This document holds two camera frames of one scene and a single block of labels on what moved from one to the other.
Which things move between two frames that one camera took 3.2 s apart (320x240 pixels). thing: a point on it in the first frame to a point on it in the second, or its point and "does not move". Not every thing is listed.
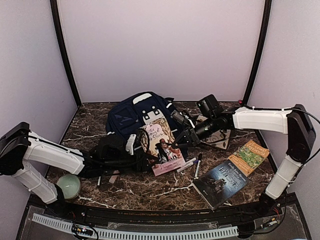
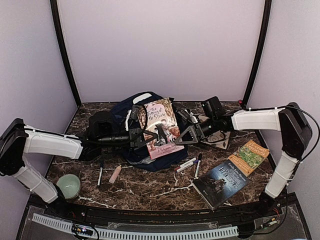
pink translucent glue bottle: [113, 179] does not move
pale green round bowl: [70, 185] does not move
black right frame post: [265, 34] does not move
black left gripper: [141, 166] to [135, 137]
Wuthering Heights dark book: [221, 184] does not move
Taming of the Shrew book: [167, 156] to [162, 121]
